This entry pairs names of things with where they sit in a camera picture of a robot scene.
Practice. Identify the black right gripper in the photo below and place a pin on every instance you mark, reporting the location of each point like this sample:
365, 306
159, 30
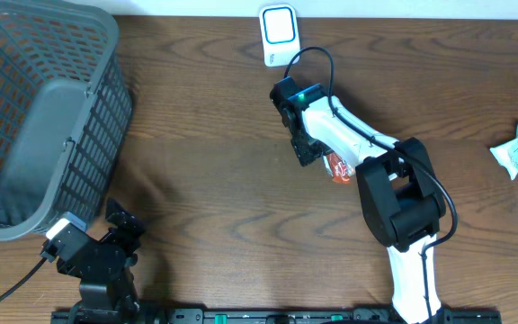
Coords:
303, 152

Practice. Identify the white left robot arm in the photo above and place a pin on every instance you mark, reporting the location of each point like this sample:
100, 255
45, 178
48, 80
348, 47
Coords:
107, 290

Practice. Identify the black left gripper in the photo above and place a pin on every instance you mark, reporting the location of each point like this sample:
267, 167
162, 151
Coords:
125, 221

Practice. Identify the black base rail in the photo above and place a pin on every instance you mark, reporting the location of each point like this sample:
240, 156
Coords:
359, 315

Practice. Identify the green flushable wipes packet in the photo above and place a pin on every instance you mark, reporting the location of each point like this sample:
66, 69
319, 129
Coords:
517, 150

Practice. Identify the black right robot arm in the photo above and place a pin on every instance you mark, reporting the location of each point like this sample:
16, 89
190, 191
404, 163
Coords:
402, 200

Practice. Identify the red chocolate bar wrapper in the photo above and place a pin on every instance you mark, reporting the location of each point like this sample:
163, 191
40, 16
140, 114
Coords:
340, 171

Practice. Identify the white barcode scanner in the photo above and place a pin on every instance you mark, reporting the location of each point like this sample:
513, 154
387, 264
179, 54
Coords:
280, 34

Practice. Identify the grey plastic shopping basket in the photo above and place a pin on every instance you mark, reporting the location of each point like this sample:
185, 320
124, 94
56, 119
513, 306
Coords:
64, 113

